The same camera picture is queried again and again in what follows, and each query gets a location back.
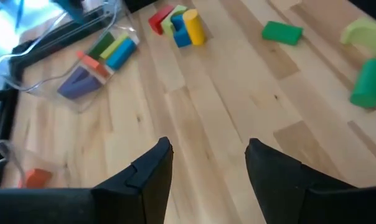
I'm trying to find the clear plastic bin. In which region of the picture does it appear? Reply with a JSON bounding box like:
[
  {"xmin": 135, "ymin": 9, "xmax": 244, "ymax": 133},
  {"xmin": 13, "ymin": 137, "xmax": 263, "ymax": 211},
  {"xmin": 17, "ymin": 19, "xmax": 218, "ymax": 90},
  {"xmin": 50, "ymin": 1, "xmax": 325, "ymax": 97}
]
[
  {"xmin": 0, "ymin": 0, "xmax": 142, "ymax": 113},
  {"xmin": 0, "ymin": 139, "xmax": 66, "ymax": 189}
]

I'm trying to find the yellow cylinder block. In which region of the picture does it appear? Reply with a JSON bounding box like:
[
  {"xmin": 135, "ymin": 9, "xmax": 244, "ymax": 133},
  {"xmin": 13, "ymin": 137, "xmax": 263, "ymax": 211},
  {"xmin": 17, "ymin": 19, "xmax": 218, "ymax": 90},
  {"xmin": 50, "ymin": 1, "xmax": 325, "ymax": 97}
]
[{"xmin": 182, "ymin": 8, "xmax": 207, "ymax": 47}]

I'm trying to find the blue cylinder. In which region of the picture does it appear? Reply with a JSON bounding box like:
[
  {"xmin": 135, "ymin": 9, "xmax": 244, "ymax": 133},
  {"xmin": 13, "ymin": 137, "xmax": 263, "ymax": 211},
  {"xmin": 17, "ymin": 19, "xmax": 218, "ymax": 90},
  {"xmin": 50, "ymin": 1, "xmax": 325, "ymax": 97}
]
[{"xmin": 105, "ymin": 37, "xmax": 138, "ymax": 71}]

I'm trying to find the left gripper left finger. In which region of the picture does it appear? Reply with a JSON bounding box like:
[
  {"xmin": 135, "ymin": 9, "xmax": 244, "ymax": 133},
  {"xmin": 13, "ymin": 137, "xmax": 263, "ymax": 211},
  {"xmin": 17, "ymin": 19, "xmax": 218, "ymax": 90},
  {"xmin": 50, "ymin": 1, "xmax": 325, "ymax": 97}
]
[{"xmin": 0, "ymin": 136, "xmax": 174, "ymax": 224}]

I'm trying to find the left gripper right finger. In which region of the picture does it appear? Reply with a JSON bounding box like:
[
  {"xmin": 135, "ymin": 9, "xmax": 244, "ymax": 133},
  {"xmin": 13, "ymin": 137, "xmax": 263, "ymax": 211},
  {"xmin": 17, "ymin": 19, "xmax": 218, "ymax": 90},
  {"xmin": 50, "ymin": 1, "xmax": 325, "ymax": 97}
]
[{"xmin": 244, "ymin": 138, "xmax": 376, "ymax": 224}]

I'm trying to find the red arch block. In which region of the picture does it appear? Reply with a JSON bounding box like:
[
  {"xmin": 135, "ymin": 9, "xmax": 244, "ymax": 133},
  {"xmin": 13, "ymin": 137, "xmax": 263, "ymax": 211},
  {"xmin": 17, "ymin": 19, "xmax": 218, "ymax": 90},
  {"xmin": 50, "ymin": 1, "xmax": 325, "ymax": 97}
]
[{"xmin": 18, "ymin": 167, "xmax": 54, "ymax": 189}]

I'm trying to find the thin red plank block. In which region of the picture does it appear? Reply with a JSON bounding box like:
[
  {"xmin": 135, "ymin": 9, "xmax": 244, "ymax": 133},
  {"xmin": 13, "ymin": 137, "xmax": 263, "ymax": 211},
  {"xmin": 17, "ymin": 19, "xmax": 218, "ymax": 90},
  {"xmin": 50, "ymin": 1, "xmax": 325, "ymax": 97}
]
[{"xmin": 75, "ymin": 50, "xmax": 114, "ymax": 78}]

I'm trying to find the lime green plank block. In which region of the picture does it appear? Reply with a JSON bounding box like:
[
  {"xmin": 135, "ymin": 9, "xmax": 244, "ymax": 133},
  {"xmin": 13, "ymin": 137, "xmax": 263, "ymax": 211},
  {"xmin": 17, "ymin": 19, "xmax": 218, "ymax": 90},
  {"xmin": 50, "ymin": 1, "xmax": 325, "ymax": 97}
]
[{"xmin": 99, "ymin": 32, "xmax": 129, "ymax": 62}]

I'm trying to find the blue arch block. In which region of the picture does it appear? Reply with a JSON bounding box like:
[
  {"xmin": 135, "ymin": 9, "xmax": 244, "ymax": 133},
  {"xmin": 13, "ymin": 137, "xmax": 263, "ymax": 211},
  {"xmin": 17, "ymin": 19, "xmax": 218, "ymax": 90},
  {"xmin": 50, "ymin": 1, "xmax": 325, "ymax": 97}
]
[{"xmin": 171, "ymin": 14, "xmax": 192, "ymax": 49}]

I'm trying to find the green half cylinder block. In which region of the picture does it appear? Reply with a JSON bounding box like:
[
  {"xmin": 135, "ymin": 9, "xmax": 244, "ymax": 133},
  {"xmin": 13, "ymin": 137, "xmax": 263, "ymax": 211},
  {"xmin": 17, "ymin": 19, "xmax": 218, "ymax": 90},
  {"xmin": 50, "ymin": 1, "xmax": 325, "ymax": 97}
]
[{"xmin": 349, "ymin": 57, "xmax": 376, "ymax": 109}]

